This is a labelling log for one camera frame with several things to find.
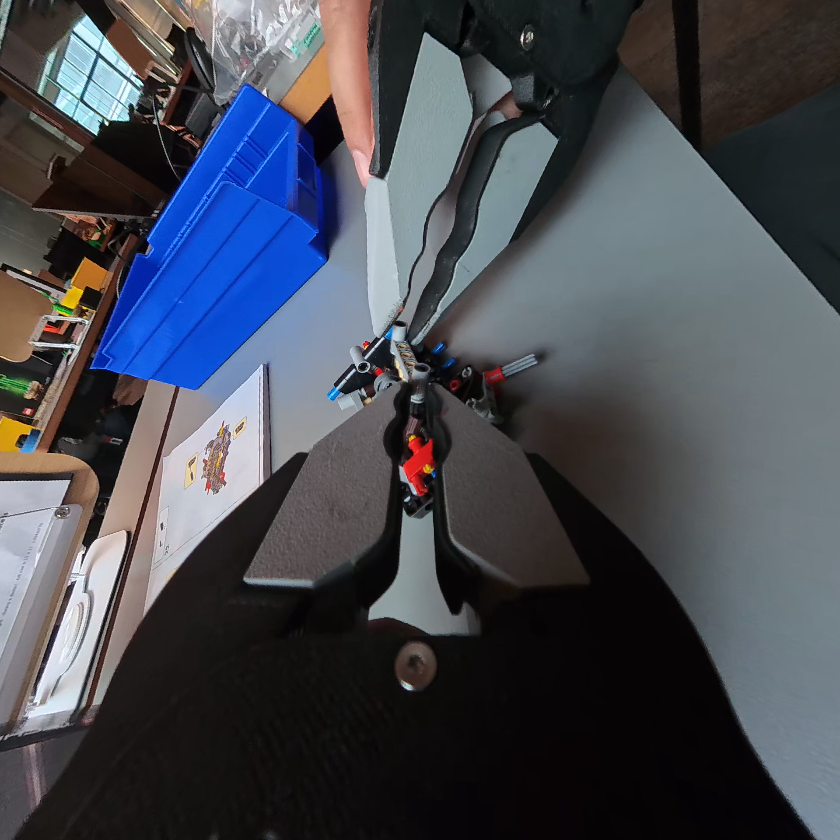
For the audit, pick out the white printed paper sheet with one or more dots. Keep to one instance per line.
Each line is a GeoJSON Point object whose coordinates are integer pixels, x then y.
{"type": "Point", "coordinates": [26, 558]}

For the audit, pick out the red and grey lego axle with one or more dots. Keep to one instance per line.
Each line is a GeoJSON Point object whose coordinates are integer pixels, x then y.
{"type": "Point", "coordinates": [508, 371]}

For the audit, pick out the white device on tray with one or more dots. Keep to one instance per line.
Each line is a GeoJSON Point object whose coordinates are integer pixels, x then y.
{"type": "Point", "coordinates": [82, 479]}

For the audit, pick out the multicoloured lego engine assembly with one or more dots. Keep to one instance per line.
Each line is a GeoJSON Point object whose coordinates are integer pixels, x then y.
{"type": "Point", "coordinates": [407, 354]}

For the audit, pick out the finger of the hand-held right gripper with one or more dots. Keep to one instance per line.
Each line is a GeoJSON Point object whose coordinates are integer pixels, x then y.
{"type": "Point", "coordinates": [426, 131]}
{"type": "Point", "coordinates": [518, 170]}

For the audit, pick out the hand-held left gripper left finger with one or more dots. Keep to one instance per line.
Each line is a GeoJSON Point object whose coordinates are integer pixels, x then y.
{"type": "Point", "coordinates": [315, 512]}

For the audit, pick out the lego instruction booklet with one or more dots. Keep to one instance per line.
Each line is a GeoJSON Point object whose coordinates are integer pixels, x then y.
{"type": "Point", "coordinates": [223, 446]}

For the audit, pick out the tan cardboard box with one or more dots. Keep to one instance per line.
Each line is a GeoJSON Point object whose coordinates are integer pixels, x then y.
{"type": "Point", "coordinates": [308, 85]}

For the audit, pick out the clear plastic parts bag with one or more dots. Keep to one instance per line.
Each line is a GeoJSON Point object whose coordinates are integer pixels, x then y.
{"type": "Point", "coordinates": [262, 33]}

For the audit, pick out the yellow box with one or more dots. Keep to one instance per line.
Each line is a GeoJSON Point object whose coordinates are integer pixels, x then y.
{"type": "Point", "coordinates": [88, 275]}

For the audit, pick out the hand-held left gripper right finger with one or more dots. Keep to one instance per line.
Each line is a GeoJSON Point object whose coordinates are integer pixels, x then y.
{"type": "Point", "coordinates": [512, 518]}

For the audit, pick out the silver monitor stand base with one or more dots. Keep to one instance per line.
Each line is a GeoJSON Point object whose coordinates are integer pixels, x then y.
{"type": "Point", "coordinates": [98, 590]}

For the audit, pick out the window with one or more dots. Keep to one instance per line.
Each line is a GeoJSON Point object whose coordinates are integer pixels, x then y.
{"type": "Point", "coordinates": [92, 72]}

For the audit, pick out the person's right hand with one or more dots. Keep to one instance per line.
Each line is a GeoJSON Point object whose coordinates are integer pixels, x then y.
{"type": "Point", "coordinates": [348, 79]}

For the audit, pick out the black metal post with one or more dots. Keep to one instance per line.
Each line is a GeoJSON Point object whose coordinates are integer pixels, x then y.
{"type": "Point", "coordinates": [686, 65]}

